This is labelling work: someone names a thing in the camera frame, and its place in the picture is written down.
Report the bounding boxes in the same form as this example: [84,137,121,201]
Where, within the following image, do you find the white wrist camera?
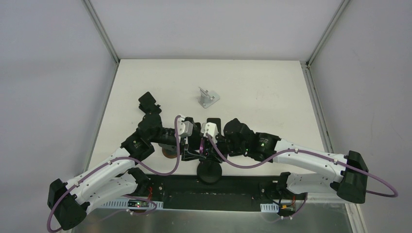
[200,122,218,139]
[175,116,193,138]

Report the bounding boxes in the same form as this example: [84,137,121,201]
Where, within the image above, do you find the silver metal phone stand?
[198,87,220,109]

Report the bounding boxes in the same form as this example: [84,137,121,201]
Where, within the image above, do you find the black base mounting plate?
[132,174,305,212]

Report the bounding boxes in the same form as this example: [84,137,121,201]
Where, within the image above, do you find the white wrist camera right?
[200,122,218,139]

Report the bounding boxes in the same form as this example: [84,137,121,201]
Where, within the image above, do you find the black folding phone stand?
[138,91,162,114]

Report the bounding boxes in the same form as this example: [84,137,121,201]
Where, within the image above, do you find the dark phone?
[207,117,221,134]

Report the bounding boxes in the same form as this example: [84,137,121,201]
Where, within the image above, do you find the black round disc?
[196,161,223,184]

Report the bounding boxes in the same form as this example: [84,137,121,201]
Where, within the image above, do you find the purple phone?
[199,138,206,155]

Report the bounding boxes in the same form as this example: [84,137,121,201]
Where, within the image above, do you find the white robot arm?
[46,114,184,233]

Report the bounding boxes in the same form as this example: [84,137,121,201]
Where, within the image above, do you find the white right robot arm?
[201,118,369,204]

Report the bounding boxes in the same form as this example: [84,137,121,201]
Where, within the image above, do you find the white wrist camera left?
[175,116,193,138]

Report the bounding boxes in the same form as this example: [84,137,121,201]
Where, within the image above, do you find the grey stand with brown base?
[162,146,177,159]

